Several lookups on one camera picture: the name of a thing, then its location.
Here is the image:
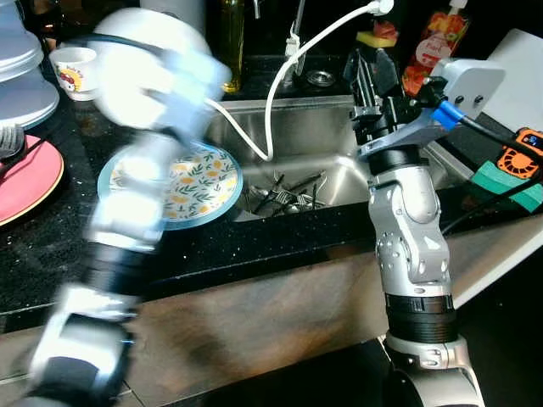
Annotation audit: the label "white hose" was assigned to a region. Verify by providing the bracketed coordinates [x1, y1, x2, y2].
[204, 0, 396, 163]

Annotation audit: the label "orange and black small fan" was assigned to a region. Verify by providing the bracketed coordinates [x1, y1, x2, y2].
[495, 127, 543, 181]

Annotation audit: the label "olive oil bottle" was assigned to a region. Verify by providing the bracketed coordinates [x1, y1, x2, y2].
[221, 0, 248, 93]

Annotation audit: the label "stainless steel sink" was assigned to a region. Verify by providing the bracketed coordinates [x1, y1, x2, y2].
[202, 92, 478, 223]

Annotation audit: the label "white cutting board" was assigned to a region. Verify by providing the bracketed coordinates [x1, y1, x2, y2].
[480, 29, 543, 133]

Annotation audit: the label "red printed pouch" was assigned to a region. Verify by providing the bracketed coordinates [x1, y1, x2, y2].
[402, 7, 473, 96]

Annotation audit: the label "green sponge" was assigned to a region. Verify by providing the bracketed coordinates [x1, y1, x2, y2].
[470, 161, 543, 214]

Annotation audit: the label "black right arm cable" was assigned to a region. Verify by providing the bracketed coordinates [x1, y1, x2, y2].
[428, 100, 543, 234]

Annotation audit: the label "white stacked dishes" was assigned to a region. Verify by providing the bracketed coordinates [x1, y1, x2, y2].
[0, 0, 61, 130]

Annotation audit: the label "floral plate with teal rim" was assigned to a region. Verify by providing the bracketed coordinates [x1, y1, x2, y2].
[97, 142, 244, 231]

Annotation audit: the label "metal sink drain cap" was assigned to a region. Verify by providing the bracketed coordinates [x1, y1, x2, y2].
[306, 70, 334, 89]

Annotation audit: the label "yellow and red sponge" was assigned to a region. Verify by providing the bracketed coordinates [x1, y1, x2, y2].
[355, 20, 400, 50]

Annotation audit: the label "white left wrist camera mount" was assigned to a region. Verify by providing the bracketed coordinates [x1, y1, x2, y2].
[83, 8, 232, 141]

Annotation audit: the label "pink plate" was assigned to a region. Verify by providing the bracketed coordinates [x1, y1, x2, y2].
[0, 134, 65, 228]

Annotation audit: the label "metal faucet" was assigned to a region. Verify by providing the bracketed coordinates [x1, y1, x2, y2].
[283, 0, 308, 87]

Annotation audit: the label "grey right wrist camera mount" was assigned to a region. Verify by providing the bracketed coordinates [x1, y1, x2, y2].
[360, 58, 507, 160]

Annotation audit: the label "black brush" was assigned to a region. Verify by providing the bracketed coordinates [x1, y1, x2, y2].
[0, 122, 27, 164]

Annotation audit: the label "white cup with red print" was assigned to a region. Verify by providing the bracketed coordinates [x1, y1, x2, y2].
[48, 47, 103, 103]

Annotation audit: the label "cutlery pile in sink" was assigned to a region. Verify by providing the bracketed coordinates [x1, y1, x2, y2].
[244, 170, 330, 215]

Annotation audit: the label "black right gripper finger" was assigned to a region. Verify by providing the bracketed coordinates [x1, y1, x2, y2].
[351, 49, 378, 109]
[374, 47, 400, 97]

